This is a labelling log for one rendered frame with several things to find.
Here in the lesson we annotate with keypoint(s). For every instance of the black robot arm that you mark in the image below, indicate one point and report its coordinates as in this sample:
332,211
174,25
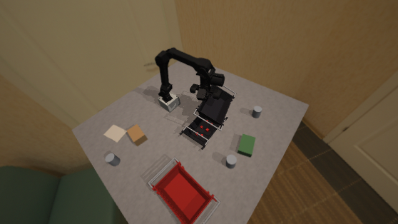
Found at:
201,65

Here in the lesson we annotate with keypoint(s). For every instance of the brown cardboard box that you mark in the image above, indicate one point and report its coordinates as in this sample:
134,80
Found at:
137,135

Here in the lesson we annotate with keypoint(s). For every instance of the beige flat panel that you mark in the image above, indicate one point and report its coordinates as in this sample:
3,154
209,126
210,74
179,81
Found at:
115,133

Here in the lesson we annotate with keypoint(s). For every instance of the green flat box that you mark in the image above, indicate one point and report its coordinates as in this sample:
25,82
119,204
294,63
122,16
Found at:
246,145

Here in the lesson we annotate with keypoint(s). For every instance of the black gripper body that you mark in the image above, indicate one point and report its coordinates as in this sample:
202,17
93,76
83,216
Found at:
216,94

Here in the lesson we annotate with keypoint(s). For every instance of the grey cylinder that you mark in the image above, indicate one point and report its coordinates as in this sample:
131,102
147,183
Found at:
256,112
112,159
231,161

